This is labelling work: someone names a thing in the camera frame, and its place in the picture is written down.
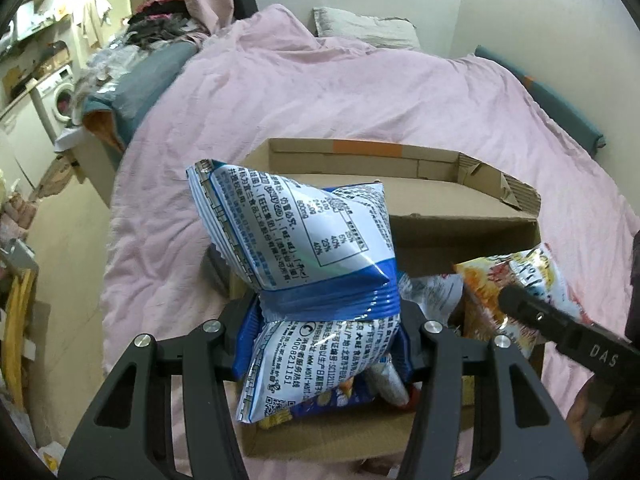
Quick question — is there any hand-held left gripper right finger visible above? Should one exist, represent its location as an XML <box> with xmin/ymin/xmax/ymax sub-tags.
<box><xmin>395</xmin><ymin>304</ymin><xmax>591</xmax><ymax>480</ymax></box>

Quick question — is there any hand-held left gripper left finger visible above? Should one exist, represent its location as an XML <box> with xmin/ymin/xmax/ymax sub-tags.
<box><xmin>57</xmin><ymin>297</ymin><xmax>257</xmax><ymax>480</ymax></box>

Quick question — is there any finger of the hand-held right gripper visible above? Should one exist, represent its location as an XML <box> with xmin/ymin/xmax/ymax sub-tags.
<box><xmin>497</xmin><ymin>284</ymin><xmax>634</xmax><ymax>382</ymax></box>

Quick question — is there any light blue snack bag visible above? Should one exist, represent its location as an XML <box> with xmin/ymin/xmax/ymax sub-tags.
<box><xmin>397</xmin><ymin>272</ymin><xmax>464</xmax><ymax>327</ymax></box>

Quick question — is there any orange and white snack bag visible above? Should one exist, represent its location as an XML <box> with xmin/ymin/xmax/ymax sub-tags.
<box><xmin>452</xmin><ymin>242</ymin><xmax>587</xmax><ymax>347</ymax></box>

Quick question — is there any dark blue chip packet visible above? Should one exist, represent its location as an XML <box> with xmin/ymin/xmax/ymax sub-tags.
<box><xmin>257</xmin><ymin>380</ymin><xmax>377</xmax><ymax>429</ymax></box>

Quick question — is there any blue and white snack bag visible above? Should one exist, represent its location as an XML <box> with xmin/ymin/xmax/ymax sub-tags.
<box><xmin>186</xmin><ymin>159</ymin><xmax>402</xmax><ymax>424</ymax></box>

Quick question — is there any cardboard box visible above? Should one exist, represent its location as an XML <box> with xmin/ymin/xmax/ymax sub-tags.
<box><xmin>227</xmin><ymin>137</ymin><xmax>544</xmax><ymax>461</ymax></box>

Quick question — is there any person's right hand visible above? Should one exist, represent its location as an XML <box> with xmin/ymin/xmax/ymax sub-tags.
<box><xmin>567</xmin><ymin>385</ymin><xmax>608</xmax><ymax>461</ymax></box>

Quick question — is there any teal bolster cushion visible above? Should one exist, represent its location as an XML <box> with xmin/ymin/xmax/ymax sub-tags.
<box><xmin>472</xmin><ymin>44</ymin><xmax>607</xmax><ymax>157</ymax></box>

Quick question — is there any wooden chair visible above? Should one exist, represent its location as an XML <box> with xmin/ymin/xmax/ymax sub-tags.
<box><xmin>0</xmin><ymin>265</ymin><xmax>52</xmax><ymax>412</ymax></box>

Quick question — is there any brown cardboard carton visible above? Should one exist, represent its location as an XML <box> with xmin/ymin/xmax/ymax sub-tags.
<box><xmin>74</xmin><ymin>129</ymin><xmax>127</xmax><ymax>207</ymax></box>

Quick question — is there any pink blanket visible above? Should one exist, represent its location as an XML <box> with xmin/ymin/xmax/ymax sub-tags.
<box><xmin>102</xmin><ymin>4</ymin><xmax>640</xmax><ymax>480</ymax></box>

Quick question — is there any white kitchen cabinet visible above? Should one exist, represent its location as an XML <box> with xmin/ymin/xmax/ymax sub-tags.
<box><xmin>0</xmin><ymin>94</ymin><xmax>57</xmax><ymax>187</ymax></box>

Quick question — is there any white washing machine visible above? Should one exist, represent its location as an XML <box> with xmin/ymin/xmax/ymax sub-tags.
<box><xmin>29</xmin><ymin>64</ymin><xmax>77</xmax><ymax>142</ymax></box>

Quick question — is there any grey pillow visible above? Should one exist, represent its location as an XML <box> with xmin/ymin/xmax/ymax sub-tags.
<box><xmin>312</xmin><ymin>6</ymin><xmax>419</xmax><ymax>52</ymax></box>

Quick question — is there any pile of dark clothes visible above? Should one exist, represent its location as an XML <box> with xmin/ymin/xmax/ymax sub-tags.
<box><xmin>127</xmin><ymin>0</ymin><xmax>202</xmax><ymax>52</ymax></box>

